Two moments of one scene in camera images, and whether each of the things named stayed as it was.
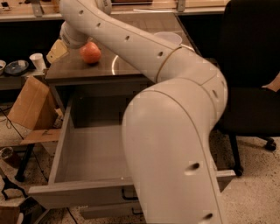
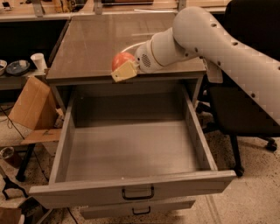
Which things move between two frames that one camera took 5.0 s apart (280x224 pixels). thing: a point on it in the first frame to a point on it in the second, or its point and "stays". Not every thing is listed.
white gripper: x=71 y=38 to x=143 y=59
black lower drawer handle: x=140 y=213 stays
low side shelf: x=10 y=81 stays
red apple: x=90 y=52 to x=121 y=59
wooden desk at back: x=43 y=10 stays
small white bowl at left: x=3 y=66 stays
